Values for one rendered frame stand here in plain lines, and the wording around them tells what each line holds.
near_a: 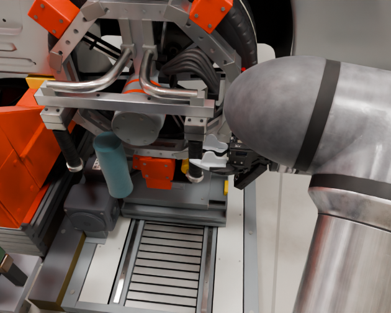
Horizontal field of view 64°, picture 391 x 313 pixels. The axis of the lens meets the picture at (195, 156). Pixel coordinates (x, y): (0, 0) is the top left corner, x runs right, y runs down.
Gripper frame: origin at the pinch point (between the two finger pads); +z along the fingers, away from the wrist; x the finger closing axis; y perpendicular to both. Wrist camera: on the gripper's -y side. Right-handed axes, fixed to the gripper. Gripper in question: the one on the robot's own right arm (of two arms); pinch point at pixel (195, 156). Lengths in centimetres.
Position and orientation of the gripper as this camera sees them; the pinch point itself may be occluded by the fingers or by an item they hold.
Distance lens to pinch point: 79.7
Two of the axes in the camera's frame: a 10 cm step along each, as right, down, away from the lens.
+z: -9.9, -0.8, 0.7
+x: -1.1, 7.4, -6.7
